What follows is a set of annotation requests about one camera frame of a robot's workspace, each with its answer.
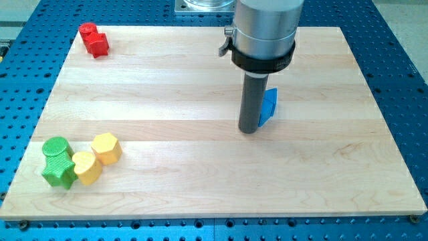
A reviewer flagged blue block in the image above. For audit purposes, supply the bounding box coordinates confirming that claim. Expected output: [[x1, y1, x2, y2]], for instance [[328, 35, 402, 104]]
[[258, 88, 278, 127]]

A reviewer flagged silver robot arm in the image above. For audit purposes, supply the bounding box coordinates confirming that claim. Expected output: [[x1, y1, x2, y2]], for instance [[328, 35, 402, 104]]
[[219, 0, 304, 74]]

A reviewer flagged wooden board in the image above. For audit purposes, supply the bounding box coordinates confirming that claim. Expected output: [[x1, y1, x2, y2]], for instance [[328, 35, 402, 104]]
[[1, 25, 427, 220]]

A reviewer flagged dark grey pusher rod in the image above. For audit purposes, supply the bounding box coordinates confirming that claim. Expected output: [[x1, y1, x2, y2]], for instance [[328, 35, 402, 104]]
[[238, 72, 269, 134]]

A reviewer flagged yellow hexagon block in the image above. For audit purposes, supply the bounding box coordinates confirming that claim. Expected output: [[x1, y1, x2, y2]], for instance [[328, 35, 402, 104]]
[[91, 133, 122, 165]]

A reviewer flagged yellow heart block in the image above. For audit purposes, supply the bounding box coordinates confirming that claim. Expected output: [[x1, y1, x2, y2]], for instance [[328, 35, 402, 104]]
[[72, 151, 102, 185]]

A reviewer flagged red star block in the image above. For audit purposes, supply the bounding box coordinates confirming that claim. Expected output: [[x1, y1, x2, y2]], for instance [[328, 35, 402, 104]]
[[84, 32, 109, 58]]

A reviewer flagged red cylinder block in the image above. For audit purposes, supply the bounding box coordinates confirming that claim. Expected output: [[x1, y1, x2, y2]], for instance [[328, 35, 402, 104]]
[[78, 22, 98, 39]]

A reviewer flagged green cylinder block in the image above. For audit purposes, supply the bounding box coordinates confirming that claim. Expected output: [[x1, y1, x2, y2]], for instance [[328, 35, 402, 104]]
[[41, 137, 74, 157]]

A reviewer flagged green star block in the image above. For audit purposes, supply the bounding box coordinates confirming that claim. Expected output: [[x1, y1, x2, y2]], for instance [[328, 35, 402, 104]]
[[41, 152, 78, 189]]

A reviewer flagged blue perforated table plate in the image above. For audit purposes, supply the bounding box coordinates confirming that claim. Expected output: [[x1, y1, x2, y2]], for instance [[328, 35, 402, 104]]
[[1, 1, 427, 240]]

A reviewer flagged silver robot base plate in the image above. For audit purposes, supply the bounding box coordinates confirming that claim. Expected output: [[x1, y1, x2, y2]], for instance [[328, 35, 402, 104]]
[[174, 0, 235, 15]]

